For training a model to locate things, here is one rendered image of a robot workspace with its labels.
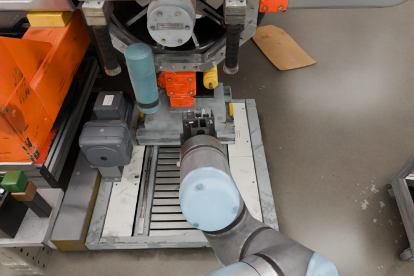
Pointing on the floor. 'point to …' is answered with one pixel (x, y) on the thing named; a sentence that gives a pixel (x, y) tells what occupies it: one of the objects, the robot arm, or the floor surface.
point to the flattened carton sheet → (281, 48)
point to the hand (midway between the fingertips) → (196, 123)
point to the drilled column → (26, 259)
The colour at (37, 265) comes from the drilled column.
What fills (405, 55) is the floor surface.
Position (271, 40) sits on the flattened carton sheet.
